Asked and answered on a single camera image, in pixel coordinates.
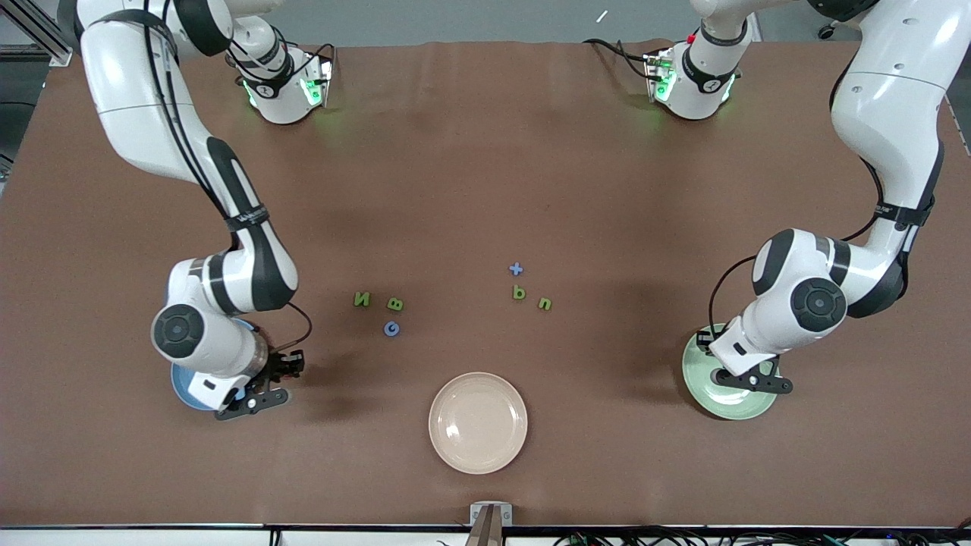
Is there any green plate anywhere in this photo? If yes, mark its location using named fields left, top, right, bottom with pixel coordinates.
left=681, top=323, right=781, bottom=421

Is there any blue plate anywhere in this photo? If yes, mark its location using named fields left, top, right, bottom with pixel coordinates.
left=171, top=318, right=259, bottom=412

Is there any beige plate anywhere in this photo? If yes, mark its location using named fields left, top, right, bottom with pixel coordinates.
left=428, top=372, right=529, bottom=475

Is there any brown table cover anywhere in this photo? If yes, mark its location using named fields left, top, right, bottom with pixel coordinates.
left=0, top=39, right=971, bottom=529

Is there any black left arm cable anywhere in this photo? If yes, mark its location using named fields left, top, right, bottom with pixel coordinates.
left=708, top=148, right=888, bottom=338

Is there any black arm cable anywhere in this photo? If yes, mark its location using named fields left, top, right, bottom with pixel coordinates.
left=140, top=0, right=314, bottom=357
left=708, top=148, right=888, bottom=338

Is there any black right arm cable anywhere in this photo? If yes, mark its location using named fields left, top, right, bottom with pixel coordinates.
left=140, top=0, right=314, bottom=357

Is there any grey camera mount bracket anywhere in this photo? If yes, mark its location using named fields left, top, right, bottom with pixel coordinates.
left=469, top=502, right=514, bottom=546

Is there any black left base cable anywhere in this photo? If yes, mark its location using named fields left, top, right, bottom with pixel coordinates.
left=583, top=38, right=655, bottom=81

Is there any black base cable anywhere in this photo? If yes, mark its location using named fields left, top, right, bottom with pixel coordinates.
left=583, top=38, right=655, bottom=81
left=292, top=39, right=337, bottom=84

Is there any black right base cable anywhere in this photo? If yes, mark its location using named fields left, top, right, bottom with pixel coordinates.
left=292, top=39, right=337, bottom=84

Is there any aluminium frame profile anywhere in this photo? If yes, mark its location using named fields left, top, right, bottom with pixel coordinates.
left=0, top=0, right=74, bottom=66

